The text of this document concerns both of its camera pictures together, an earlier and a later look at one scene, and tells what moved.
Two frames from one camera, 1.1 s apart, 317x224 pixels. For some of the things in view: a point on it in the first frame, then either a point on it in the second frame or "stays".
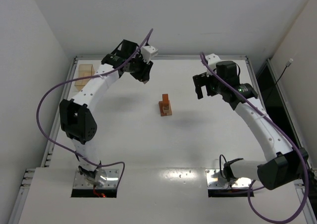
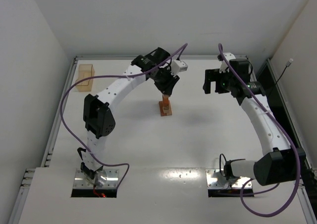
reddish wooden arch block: x=165 y=100 stays
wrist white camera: x=212 y=59 to x=224 y=67
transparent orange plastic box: x=84 y=71 stays
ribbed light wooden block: x=166 y=108 stays
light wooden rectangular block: x=170 y=111 stays
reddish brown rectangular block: x=161 y=105 stays
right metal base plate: x=215 y=180 stays
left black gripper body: x=141 y=70 to x=165 y=82
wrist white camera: x=147 y=52 to x=177 y=66
